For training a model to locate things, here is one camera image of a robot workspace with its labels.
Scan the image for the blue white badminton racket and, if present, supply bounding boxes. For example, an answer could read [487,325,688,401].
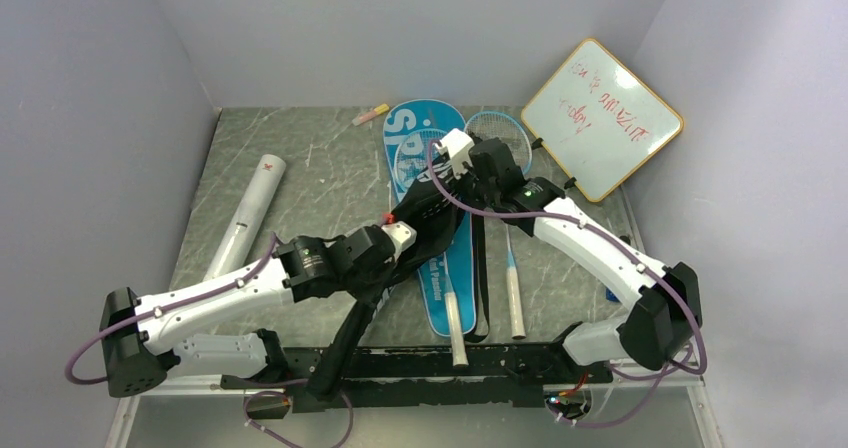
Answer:
[465,110,532,340]

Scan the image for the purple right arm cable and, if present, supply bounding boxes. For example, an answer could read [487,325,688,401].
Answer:
[427,140,709,429]

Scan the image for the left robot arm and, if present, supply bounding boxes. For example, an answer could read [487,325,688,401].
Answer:
[101,222,417,398]

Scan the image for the white dry erase board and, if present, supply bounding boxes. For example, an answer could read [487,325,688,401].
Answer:
[521,38,685,202]

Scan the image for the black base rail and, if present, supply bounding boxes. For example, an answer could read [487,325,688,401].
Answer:
[220,342,612,413]

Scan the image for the black racket cover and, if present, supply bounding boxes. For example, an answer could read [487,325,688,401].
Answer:
[306,163,472,401]

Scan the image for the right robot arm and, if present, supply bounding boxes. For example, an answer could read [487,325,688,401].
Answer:
[429,129,707,383]

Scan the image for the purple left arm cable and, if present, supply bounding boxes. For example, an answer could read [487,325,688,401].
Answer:
[64,232,356,448]

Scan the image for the white shuttlecock tube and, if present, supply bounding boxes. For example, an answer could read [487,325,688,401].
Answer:
[203,154,286,281]

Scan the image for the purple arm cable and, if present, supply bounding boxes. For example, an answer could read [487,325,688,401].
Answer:
[427,140,709,429]
[64,232,356,448]

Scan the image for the blue racket cover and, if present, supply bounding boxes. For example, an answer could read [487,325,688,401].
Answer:
[383,99,477,337]

